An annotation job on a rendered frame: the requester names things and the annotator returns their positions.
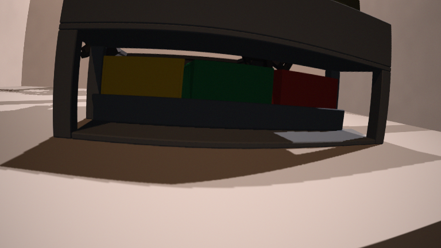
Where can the green open bin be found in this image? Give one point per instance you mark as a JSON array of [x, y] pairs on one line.
[[216, 80]]

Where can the dark grey shelf rack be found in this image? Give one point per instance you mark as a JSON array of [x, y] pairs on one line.
[[322, 34]]

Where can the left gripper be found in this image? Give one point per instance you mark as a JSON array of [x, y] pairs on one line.
[[267, 63]]

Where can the red bin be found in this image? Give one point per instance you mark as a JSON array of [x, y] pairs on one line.
[[304, 89]]

